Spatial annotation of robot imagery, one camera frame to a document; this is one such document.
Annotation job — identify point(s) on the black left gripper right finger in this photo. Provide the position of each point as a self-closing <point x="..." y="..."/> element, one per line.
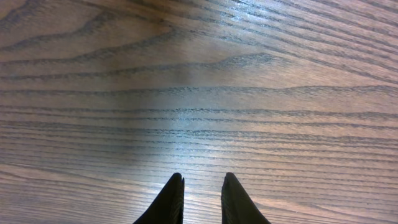
<point x="237" y="206"/>

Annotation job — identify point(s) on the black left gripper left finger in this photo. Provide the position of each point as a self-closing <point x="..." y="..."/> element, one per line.
<point x="167" y="207"/>

